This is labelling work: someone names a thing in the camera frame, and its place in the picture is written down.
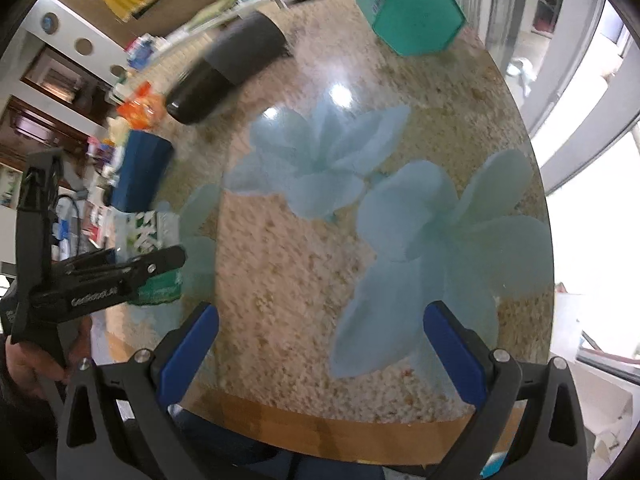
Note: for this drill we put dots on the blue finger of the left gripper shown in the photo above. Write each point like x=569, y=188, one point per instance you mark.
x=120, y=277

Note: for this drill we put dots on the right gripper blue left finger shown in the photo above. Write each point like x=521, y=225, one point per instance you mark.
x=181, y=352

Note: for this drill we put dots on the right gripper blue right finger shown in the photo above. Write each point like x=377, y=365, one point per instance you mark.
x=462, y=353

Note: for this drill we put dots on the dark blue plastic cup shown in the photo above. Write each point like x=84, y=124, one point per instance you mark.
x=146, y=159

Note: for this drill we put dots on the person's left hand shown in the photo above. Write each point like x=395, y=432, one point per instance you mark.
x=26, y=362

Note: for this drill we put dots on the orange transparent container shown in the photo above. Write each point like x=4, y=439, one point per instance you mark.
x=144, y=109

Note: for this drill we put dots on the black cylindrical flask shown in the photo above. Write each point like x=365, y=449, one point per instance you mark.
x=241, y=51

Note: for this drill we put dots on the teal hexagonal box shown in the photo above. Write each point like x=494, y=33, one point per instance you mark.
x=414, y=27

